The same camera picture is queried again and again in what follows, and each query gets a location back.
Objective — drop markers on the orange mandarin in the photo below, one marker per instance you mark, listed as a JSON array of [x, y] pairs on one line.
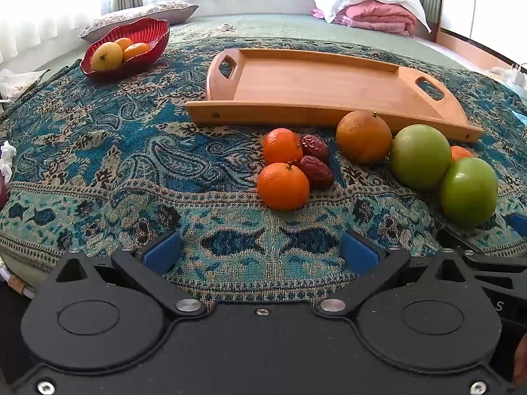
[[123, 43], [138, 50]]

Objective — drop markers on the large orange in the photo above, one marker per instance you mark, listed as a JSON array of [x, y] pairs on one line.
[[362, 138]]

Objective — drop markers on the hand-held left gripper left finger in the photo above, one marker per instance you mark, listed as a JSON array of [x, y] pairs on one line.
[[162, 252]]

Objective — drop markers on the small white object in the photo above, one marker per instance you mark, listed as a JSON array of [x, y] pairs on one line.
[[510, 75]]

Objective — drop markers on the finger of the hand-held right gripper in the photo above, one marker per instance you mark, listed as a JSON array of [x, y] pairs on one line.
[[502, 267], [519, 225]]

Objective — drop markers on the white tissue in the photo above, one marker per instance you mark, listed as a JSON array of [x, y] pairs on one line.
[[6, 160]]

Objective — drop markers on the green apple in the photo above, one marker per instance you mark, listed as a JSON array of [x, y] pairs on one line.
[[420, 156], [469, 191]]

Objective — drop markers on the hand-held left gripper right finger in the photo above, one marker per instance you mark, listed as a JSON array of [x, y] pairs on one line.
[[359, 252]]

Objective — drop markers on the white wardrobe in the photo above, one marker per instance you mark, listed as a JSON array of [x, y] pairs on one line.
[[486, 0]]

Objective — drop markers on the dried red date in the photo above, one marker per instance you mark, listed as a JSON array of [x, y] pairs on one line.
[[315, 146], [317, 170]]

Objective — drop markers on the folded pink quilt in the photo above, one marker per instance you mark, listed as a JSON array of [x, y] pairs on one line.
[[378, 14]]

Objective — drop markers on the yellow lemon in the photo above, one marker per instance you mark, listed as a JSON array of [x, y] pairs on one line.
[[106, 56]]

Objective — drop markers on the person's right hand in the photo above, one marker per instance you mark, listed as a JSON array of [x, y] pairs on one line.
[[522, 358]]

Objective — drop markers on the small mandarin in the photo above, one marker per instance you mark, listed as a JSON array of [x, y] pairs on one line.
[[459, 153], [283, 187], [280, 146]]

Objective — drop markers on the white plastic bag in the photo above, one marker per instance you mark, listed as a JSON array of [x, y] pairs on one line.
[[20, 82]]

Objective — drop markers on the floral pillow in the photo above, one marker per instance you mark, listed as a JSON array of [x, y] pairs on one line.
[[136, 14]]

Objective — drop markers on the blue paisley blanket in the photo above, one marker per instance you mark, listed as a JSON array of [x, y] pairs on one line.
[[123, 152]]

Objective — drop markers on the green quilted bedspread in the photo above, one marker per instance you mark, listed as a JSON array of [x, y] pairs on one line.
[[288, 28]]

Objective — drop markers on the red glass bowl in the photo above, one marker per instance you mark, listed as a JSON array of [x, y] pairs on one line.
[[144, 33]]

